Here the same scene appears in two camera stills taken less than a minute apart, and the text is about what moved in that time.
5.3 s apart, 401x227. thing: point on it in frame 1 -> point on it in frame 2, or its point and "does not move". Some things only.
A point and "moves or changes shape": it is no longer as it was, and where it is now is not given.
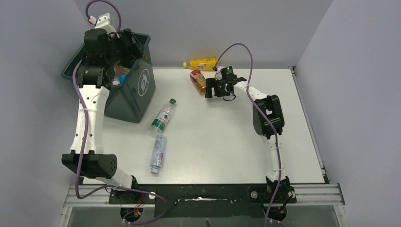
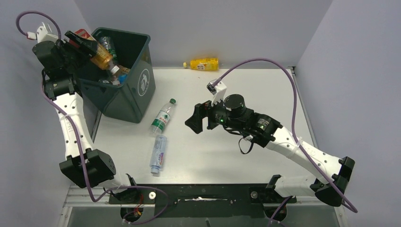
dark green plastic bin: [134, 85] does not move
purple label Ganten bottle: [157, 153] does not move
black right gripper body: [222, 92] -> [218, 117]
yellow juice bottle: [202, 64] does not move
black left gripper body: [122, 53] -> [66, 49]
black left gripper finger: [131, 39] -> [91, 45]
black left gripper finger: [137, 53] -> [82, 54]
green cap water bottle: [162, 117] does not move
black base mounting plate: [207, 200] does not move
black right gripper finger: [208, 93] -> [195, 122]
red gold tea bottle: [198, 80] moves or changes shape
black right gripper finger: [212, 82] -> [202, 110]
